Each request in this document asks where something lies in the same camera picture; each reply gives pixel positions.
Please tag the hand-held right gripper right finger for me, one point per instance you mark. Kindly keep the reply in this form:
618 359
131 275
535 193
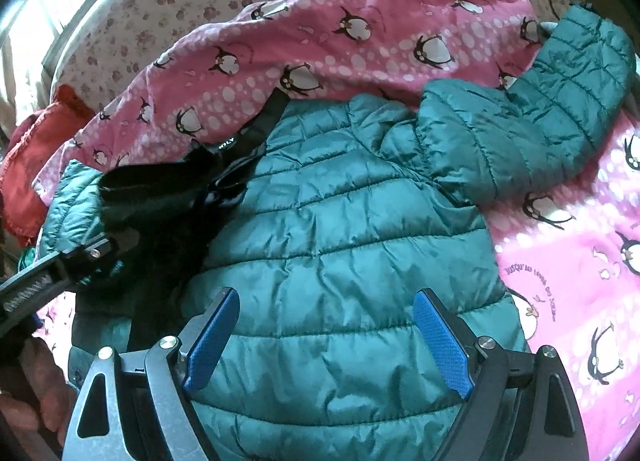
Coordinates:
440 336

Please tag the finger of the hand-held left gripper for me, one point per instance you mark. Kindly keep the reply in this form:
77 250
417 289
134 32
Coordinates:
95 256

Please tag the red cloth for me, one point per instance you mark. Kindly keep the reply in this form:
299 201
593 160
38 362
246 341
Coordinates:
30 156

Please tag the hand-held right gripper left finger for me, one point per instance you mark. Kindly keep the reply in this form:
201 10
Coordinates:
212 336

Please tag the pink penguin print blanket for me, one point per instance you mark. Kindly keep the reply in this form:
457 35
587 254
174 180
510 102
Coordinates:
350 41

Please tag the teal puffer jacket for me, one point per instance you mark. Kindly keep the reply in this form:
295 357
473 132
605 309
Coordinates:
325 221

